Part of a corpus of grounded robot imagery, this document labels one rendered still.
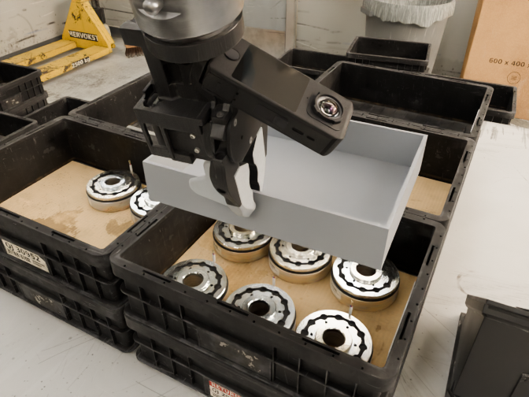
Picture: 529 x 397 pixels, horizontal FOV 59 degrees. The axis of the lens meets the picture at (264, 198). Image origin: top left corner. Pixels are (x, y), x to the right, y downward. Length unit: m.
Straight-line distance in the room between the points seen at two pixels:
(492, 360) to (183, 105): 0.52
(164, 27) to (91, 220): 0.64
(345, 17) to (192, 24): 3.53
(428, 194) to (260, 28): 3.23
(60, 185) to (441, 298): 0.79
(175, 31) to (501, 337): 0.53
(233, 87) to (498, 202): 0.99
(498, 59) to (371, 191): 2.98
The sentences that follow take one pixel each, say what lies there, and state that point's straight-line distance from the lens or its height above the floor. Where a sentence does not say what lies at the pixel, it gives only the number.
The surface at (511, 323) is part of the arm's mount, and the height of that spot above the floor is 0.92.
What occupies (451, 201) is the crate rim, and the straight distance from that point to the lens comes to 0.80.
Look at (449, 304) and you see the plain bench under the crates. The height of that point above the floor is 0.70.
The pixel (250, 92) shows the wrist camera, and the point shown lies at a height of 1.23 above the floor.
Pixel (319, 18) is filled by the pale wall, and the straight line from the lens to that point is 3.89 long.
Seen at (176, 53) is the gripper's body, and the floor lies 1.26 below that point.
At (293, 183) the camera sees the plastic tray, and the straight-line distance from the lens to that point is 0.56.
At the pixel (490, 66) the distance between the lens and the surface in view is 3.50.
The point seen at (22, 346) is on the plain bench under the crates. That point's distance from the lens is 0.92.
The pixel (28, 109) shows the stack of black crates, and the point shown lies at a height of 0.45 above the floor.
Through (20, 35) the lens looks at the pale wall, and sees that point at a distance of 4.60.
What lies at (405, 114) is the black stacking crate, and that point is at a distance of 1.30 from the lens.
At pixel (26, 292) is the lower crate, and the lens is 0.96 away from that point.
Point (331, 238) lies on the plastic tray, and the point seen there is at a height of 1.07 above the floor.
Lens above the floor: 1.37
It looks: 36 degrees down
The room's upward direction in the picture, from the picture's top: straight up
